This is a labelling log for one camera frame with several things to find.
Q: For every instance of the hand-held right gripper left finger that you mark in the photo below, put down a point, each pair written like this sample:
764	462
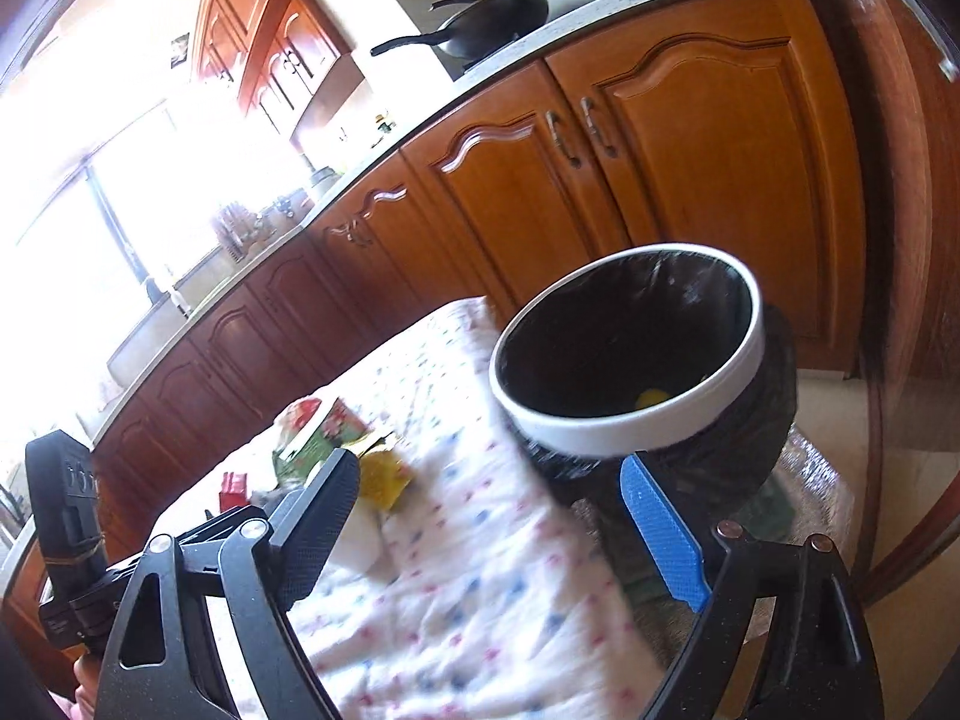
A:
319	525

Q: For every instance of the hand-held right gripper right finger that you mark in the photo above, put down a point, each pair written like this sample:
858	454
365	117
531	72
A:
664	532

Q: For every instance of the yellow wrapper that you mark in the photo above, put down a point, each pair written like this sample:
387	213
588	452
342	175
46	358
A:
379	480

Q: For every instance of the small red box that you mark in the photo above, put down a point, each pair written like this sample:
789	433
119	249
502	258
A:
234	491

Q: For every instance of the green and red snack packet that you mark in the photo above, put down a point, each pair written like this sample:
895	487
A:
315	427

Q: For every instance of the white bin with black bag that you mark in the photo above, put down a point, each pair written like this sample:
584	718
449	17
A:
570	435

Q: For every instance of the person's left hand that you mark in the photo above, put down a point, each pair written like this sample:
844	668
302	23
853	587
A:
84	686

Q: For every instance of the yellow-green scrap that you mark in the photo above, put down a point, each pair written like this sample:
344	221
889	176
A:
652	398

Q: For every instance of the white floral printed blanket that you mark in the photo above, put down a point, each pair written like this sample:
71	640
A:
465	577

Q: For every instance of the kitchen faucet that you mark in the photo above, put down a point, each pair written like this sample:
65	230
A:
178	301

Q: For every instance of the kitchen window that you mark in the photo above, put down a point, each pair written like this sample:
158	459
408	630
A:
112	202

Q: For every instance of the white lidded container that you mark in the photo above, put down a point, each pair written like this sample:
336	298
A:
326	178

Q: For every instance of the wooden lower kitchen cabinets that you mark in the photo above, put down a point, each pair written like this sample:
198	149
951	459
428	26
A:
712	165

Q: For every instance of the wooden framed glass door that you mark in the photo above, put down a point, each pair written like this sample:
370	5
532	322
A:
900	165

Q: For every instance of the ceiling vent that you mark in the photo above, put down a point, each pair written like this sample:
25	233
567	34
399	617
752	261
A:
181	46

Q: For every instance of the black wok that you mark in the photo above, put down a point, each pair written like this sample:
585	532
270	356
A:
495	19

